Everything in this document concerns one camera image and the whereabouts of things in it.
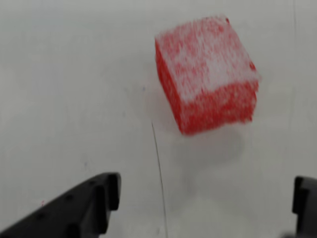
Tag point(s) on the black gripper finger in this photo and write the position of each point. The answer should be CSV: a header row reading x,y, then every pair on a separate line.
x,y
69,213
307,208

